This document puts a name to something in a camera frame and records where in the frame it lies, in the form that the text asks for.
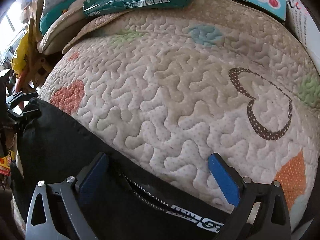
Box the black pants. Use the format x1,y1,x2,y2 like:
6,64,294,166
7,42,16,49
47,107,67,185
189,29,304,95
12,98,229,239

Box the red yellow flat package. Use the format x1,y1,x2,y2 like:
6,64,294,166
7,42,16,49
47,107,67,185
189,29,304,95
0,150,12,176

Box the yellow plastic bag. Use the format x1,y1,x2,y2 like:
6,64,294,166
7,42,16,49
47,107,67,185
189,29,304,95
11,31,29,77

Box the wooden stool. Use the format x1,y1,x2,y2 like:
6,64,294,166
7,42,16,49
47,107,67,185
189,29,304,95
15,18,53,93

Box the beige folded blanket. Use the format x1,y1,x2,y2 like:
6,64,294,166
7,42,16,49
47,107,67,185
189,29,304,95
37,5,87,55

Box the teal folded cloth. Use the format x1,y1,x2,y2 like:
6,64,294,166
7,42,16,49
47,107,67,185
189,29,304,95
40,0,86,36

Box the quilted heart pattern bedspread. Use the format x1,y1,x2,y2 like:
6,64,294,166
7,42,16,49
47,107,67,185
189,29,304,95
40,0,319,228

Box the white printed paper sheet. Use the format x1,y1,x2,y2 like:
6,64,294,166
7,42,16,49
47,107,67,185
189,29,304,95
285,0,319,72

